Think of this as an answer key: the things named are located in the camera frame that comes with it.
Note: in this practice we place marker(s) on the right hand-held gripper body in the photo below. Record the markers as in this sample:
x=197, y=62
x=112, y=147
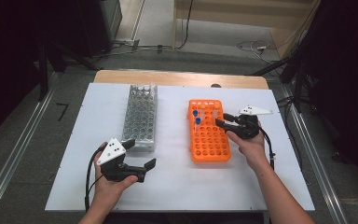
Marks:
x=248, y=127

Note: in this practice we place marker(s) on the metal floor rail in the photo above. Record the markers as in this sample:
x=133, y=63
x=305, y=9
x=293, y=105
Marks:
x=18, y=146
x=317, y=168

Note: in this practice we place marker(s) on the orange plastic tube rack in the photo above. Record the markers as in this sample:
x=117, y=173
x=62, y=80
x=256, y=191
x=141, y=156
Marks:
x=211, y=143

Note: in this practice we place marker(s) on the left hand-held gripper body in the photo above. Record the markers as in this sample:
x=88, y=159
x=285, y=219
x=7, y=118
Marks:
x=112, y=151

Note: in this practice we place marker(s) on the dark cabinet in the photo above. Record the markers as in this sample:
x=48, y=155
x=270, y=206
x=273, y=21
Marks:
x=96, y=25

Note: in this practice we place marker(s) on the blue capped test tube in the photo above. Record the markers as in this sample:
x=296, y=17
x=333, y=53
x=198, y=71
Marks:
x=198, y=120
x=195, y=112

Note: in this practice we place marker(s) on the dark curtain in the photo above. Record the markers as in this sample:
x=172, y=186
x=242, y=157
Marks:
x=6, y=62
x=348, y=77

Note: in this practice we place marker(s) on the person's right hand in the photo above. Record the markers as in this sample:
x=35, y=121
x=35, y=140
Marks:
x=253, y=151

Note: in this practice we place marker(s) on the white board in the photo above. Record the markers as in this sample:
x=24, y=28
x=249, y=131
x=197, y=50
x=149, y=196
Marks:
x=183, y=186

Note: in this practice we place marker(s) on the person's left hand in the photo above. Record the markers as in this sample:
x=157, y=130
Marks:
x=108, y=189

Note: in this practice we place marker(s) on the clear tube rack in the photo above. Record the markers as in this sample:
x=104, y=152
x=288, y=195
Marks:
x=140, y=121

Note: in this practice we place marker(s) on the black metal stand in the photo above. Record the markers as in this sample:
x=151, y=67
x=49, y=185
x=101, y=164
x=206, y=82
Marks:
x=43, y=71
x=298, y=84

